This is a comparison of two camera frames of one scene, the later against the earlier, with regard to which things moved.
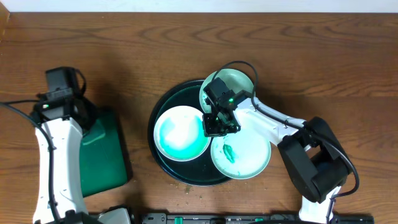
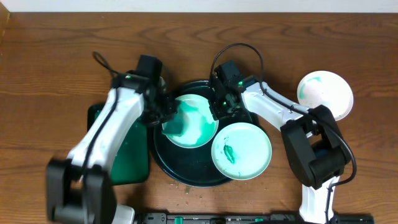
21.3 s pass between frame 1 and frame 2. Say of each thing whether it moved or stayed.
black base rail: stayed
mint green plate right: stayed
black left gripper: moved
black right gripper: moved
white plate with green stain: moved
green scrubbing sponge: moved
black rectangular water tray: moved
